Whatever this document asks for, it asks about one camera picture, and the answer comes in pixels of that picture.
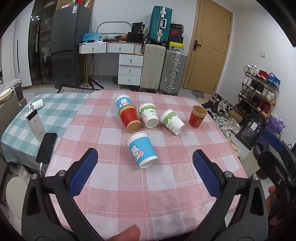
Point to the beige suitcase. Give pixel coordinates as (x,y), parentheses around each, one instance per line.
(154,56)

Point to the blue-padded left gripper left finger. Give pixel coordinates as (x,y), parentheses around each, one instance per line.
(49,210)

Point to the wooden door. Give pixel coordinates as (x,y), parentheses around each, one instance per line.
(209,47)

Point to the shoe rack with shoes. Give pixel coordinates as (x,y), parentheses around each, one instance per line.
(259,92)

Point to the red paper cup upright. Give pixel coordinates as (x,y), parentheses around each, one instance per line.
(197,116)

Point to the blue bunny paper cup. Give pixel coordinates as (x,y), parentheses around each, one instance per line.
(140,146)
(122,100)

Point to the white power bank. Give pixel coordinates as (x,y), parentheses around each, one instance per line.
(35,124)

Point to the red paper cup lying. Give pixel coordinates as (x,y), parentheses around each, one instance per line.
(129,117)

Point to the white desk with drawers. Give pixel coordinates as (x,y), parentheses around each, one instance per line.
(129,59)

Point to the person's left thumb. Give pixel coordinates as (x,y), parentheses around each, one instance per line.
(132,233)

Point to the black refrigerator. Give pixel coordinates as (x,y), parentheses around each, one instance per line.
(69,26)

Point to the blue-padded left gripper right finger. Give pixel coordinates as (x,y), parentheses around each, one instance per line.
(239,212)

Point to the green checked tablecloth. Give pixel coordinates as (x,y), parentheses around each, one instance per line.
(18,141)

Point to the white green paper cup left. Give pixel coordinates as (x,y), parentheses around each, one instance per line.
(148,113)

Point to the silver suitcase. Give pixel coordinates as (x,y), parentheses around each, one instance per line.
(173,72)

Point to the white green paper cup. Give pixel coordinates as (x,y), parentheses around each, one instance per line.
(172,122)
(148,113)

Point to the teal suitcase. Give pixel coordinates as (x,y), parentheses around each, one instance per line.
(159,26)

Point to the black smartphone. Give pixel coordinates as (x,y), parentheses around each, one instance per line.
(46,148)

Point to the blue plastic bag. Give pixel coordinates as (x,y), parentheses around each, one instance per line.
(92,37)

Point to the person's right hand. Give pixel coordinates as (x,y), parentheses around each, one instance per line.
(271,190)

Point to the pink checked tablecloth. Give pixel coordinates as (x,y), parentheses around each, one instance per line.
(163,199)

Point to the white green paper cup right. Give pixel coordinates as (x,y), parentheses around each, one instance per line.
(172,122)

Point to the white round stool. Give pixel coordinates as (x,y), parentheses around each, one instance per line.
(15,194)

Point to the purple bag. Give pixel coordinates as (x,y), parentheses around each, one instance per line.
(275,125)

